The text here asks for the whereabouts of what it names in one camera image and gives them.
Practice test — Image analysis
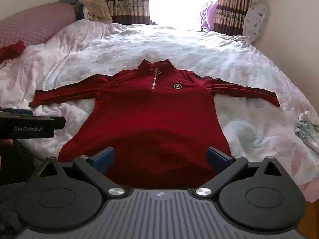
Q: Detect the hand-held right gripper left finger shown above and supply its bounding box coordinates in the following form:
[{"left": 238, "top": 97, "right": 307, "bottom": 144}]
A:
[{"left": 32, "top": 147, "right": 125, "bottom": 197}]

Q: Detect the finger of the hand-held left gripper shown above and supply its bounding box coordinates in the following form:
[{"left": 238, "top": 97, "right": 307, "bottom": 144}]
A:
[{"left": 0, "top": 107, "right": 33, "bottom": 116}]

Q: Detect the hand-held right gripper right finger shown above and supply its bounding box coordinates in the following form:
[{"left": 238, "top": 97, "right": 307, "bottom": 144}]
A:
[{"left": 196, "top": 147, "right": 289, "bottom": 197}]

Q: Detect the red zip-neck sweater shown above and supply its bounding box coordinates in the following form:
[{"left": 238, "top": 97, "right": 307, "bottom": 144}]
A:
[{"left": 29, "top": 59, "right": 281, "bottom": 188}]

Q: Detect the person's dark clothing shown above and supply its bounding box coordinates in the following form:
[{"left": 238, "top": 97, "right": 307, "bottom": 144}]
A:
[{"left": 0, "top": 139, "right": 40, "bottom": 232}]

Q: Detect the red crumpled cloth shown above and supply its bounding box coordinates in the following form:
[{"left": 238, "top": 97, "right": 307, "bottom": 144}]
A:
[{"left": 0, "top": 41, "right": 26, "bottom": 63}]

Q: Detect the pink textured pillow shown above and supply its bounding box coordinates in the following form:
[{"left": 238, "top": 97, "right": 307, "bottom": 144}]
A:
[{"left": 0, "top": 2, "right": 78, "bottom": 49}]

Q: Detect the light printed cloth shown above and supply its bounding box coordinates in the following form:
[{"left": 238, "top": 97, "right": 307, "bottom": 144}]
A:
[{"left": 295, "top": 111, "right": 319, "bottom": 155}]

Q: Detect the white floral quilt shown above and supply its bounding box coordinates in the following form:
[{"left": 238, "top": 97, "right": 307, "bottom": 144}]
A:
[{"left": 0, "top": 20, "right": 319, "bottom": 187}]

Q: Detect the white printed cloth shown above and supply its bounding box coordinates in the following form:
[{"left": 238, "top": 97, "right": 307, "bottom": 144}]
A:
[{"left": 82, "top": 5, "right": 100, "bottom": 22}]

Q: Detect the beige fleece blanket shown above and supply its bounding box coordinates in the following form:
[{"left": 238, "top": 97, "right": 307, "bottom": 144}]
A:
[{"left": 80, "top": 0, "right": 114, "bottom": 24}]

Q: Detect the purple cloth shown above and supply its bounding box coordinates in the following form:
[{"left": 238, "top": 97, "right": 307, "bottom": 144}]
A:
[{"left": 201, "top": 1, "right": 220, "bottom": 31}]

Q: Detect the white patterned pillow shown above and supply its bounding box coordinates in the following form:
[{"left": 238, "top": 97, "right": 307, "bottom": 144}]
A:
[{"left": 243, "top": 1, "right": 270, "bottom": 41}]

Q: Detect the beige patterned curtain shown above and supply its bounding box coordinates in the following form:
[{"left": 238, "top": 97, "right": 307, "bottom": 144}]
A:
[
  {"left": 215, "top": 0, "right": 256, "bottom": 36},
  {"left": 97, "top": 0, "right": 151, "bottom": 25}
]

